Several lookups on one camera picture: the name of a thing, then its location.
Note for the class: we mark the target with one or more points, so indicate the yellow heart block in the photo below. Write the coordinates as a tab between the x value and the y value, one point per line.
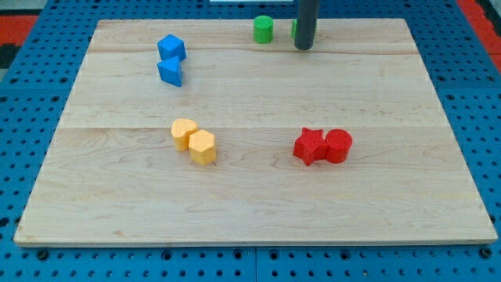
181	130

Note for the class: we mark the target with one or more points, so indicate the yellow hexagon block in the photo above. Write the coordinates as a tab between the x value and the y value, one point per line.
202	147

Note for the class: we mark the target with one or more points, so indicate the green block behind rod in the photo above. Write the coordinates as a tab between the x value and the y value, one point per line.
293	28

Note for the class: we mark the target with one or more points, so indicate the light wooden board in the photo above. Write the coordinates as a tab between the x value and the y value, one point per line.
113	178

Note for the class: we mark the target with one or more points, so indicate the blue cube block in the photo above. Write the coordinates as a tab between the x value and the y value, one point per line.
171	46

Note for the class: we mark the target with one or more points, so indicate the blue triangular prism block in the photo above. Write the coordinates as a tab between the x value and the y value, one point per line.
170	71

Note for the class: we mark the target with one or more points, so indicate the red cylinder block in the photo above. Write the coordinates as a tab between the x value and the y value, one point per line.
339	143

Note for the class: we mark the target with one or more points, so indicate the red star block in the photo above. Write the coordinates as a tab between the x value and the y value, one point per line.
310	146

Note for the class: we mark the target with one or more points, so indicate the green cylinder block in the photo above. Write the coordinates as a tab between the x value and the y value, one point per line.
263	29

